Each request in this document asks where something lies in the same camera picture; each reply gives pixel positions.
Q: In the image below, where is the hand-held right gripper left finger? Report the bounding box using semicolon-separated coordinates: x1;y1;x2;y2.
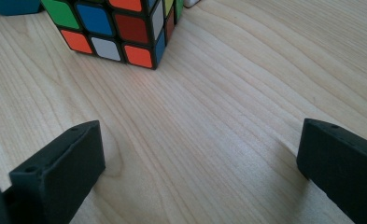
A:
3;120;106;224

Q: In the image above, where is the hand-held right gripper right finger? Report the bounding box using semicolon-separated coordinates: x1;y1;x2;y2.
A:
296;118;367;224

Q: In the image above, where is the multicoloured puzzle cube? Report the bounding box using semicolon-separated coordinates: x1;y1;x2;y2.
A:
40;0;185;71

